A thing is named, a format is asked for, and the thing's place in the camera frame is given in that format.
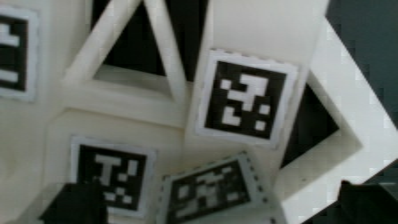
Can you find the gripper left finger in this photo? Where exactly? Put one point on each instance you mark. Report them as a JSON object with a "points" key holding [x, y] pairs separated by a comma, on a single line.
{"points": [[78, 207]]}

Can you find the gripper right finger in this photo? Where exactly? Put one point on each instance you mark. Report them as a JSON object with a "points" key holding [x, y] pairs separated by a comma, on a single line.
{"points": [[367, 205]]}

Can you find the white tagged cube nut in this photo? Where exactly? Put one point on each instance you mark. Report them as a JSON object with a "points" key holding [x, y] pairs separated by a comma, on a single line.
{"points": [[220, 194]]}

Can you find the white chair back frame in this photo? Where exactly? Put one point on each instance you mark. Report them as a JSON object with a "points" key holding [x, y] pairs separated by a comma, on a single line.
{"points": [[142, 114]]}

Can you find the white chair seat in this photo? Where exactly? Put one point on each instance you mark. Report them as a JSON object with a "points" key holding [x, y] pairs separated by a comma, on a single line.
{"points": [[122, 151]]}

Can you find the white right fence bar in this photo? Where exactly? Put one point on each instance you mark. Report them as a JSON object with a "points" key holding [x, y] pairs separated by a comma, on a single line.
{"points": [[358, 151]]}

